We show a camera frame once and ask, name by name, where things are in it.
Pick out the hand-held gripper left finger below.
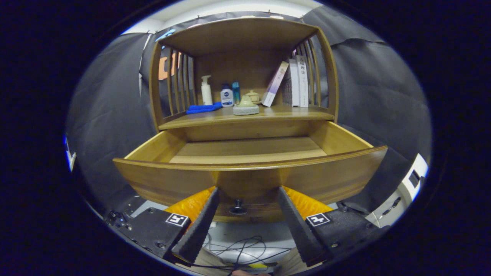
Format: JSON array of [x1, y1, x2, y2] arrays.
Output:
[[115, 187, 221, 266]]

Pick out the white pump bottle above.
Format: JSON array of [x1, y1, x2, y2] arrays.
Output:
[[201, 75, 213, 106]]

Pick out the white bottle with blue cap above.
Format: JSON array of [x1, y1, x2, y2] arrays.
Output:
[[220, 83, 234, 107]]

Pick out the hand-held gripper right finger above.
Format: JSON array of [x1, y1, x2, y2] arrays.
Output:
[[277, 186, 384, 267]]

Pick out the black cable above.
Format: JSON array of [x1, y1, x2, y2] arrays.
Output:
[[203, 235, 292, 276]]

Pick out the white appliance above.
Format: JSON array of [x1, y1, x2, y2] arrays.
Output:
[[364, 153, 429, 228]]

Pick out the wooden cabinet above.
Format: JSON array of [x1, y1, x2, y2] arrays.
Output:
[[149, 17, 339, 133]]

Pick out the dark patterned book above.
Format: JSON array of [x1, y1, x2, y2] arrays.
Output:
[[282, 69, 294, 107]]

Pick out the black backdrop cloth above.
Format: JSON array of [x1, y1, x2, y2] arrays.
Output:
[[66, 6, 433, 215]]

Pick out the wooden drawer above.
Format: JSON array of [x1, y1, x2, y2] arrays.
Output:
[[112, 121, 389, 223]]

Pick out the pale green ceramic ornament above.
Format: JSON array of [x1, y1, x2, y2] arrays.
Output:
[[233, 95, 260, 116]]

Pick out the wooden countertop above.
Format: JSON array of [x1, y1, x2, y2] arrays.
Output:
[[158, 104, 335, 131]]

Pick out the purple and white book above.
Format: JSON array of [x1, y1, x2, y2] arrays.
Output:
[[261, 61, 289, 107]]

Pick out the blue cloth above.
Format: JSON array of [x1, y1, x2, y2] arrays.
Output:
[[186, 102, 223, 115]]

